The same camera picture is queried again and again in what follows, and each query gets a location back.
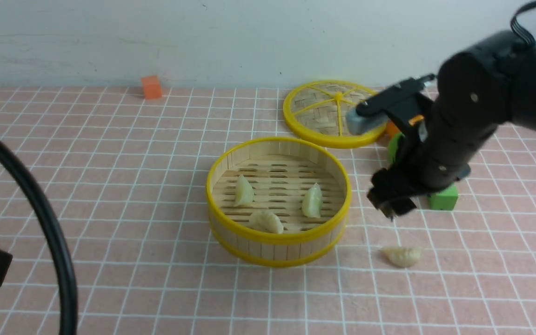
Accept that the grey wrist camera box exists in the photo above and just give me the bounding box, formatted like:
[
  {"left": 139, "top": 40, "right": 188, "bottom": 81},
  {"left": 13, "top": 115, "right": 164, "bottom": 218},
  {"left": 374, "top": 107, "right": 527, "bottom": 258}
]
[{"left": 345, "top": 105, "right": 389, "bottom": 136}]

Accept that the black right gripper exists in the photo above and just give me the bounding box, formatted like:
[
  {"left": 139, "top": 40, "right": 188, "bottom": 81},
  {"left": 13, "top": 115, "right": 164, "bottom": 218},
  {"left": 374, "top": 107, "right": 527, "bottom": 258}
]
[{"left": 367, "top": 167, "right": 429, "bottom": 218}]

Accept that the green toy watermelon ball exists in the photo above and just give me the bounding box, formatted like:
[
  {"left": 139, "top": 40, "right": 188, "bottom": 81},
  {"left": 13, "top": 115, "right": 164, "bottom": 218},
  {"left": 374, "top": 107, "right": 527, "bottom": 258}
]
[{"left": 387, "top": 132, "right": 404, "bottom": 166}]

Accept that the yellow woven steamer lid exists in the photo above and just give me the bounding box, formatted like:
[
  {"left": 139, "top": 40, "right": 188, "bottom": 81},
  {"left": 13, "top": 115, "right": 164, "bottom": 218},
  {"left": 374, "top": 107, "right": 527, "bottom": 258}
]
[{"left": 282, "top": 80, "right": 386, "bottom": 149}]

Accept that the green foam cube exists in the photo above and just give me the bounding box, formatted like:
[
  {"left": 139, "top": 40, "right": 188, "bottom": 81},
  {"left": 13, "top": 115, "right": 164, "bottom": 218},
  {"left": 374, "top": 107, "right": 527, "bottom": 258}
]
[{"left": 427, "top": 184, "right": 459, "bottom": 211}]

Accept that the yellow rimmed bamboo steamer tray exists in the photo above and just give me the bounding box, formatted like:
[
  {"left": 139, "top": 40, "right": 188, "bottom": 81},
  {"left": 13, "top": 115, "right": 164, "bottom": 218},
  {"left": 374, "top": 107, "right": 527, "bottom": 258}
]
[{"left": 206, "top": 136, "right": 352, "bottom": 267}]

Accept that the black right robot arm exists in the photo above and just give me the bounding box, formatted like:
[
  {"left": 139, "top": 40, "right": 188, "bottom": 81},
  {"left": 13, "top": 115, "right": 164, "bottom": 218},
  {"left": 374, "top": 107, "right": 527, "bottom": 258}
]
[{"left": 356, "top": 31, "right": 536, "bottom": 218}]

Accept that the thick black cable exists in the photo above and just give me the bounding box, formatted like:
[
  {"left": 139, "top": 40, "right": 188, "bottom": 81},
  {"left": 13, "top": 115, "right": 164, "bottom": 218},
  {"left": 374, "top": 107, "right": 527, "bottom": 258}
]
[{"left": 0, "top": 117, "right": 79, "bottom": 335}]

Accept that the orange foam cube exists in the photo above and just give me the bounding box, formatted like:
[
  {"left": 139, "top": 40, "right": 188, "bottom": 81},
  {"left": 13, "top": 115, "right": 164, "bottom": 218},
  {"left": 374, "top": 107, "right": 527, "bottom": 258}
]
[{"left": 141, "top": 75, "right": 162, "bottom": 100}]

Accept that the orange yellow toy pear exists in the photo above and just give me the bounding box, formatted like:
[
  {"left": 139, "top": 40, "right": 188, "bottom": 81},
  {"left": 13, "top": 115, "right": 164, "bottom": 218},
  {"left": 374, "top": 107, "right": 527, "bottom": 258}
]
[{"left": 385, "top": 115, "right": 424, "bottom": 139}]

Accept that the pale dumpling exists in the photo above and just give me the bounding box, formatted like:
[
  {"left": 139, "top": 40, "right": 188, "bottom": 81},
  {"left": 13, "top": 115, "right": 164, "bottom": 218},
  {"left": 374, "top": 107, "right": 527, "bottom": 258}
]
[
  {"left": 380, "top": 246, "right": 422, "bottom": 268},
  {"left": 234, "top": 174, "right": 255, "bottom": 207},
  {"left": 301, "top": 183, "right": 323, "bottom": 218},
  {"left": 248, "top": 209, "right": 284, "bottom": 234}
]

